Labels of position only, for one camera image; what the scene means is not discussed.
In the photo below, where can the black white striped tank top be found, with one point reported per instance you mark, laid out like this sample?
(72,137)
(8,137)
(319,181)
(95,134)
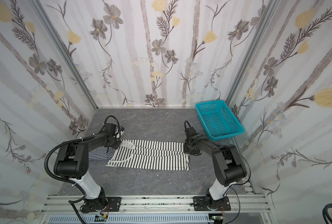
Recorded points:
(155,155)

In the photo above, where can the aluminium corner post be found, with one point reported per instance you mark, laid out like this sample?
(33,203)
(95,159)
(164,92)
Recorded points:
(262,26)
(62,49)

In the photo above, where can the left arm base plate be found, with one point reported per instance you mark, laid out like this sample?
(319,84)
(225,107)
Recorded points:
(111,204)

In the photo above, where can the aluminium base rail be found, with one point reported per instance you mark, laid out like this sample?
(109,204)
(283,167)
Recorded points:
(183,204)

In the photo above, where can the white slotted cable duct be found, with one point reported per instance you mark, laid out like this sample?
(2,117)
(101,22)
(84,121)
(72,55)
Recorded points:
(151,219)

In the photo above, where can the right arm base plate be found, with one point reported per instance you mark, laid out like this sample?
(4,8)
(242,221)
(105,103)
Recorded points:
(206,203)

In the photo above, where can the teal plastic basket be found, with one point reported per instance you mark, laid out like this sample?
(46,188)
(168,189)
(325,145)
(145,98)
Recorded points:
(218,120)

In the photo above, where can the blue white striped tank top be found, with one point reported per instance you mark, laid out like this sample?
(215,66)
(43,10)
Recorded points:
(101,153)

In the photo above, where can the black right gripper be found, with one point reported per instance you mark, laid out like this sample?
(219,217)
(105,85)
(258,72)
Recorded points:
(190,149)

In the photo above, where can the green circuit board right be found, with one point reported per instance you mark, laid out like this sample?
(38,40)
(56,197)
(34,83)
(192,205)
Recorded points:
(216,219)

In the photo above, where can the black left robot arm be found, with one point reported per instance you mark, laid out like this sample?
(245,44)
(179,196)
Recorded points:
(69,162)

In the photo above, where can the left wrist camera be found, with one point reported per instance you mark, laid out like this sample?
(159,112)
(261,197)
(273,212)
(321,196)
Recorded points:
(120,132)

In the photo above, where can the aluminium corner post right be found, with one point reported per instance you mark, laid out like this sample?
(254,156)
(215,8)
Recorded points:
(262,26)

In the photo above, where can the green circuit board left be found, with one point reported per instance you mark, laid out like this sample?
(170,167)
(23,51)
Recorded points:
(101,218)

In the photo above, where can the green circuit board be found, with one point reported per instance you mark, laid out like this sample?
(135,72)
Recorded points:
(216,219)
(101,218)

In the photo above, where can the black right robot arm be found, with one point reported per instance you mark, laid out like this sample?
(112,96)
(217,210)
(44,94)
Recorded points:
(228,166)

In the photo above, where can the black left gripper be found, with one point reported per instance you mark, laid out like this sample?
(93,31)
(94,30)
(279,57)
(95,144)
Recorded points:
(114,143)

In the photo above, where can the aluminium corner post left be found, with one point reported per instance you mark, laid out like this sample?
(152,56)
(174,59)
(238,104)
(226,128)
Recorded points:
(62,49)

